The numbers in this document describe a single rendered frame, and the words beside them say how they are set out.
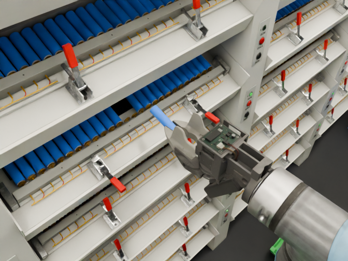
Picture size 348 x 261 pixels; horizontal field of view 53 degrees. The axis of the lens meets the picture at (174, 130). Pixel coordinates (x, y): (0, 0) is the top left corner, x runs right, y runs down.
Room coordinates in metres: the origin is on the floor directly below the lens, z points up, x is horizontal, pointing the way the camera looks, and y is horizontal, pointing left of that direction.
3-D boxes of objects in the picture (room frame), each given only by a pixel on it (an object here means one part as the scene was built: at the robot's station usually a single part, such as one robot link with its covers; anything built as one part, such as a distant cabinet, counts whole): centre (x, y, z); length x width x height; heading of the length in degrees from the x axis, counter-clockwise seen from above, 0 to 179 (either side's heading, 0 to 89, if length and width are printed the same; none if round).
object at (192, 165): (0.40, -0.04, 1.03); 0.09 x 0.05 x 0.02; 49
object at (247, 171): (0.37, -0.10, 1.05); 0.12 x 0.08 x 0.09; 45
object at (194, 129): (0.46, -0.04, 1.05); 0.09 x 0.03 x 0.06; 41
